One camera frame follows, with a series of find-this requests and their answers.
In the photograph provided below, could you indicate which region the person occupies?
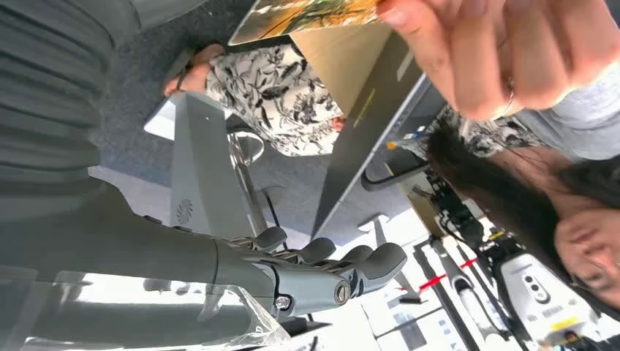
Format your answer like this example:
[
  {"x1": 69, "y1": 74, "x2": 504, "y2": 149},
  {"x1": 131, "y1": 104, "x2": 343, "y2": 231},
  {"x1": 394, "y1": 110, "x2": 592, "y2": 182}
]
[{"x1": 162, "y1": 42, "x2": 620, "y2": 322}]

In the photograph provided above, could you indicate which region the grey kiosk stand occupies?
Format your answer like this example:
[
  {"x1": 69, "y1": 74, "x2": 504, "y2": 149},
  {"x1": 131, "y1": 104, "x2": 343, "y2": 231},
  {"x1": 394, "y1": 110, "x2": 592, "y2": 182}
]
[{"x1": 143, "y1": 91, "x2": 271, "y2": 241}]

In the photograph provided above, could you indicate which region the white machine with buttons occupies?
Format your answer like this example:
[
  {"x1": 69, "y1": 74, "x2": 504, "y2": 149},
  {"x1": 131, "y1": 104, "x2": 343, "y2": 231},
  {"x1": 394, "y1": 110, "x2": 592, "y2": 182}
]
[{"x1": 497, "y1": 251, "x2": 602, "y2": 341}]

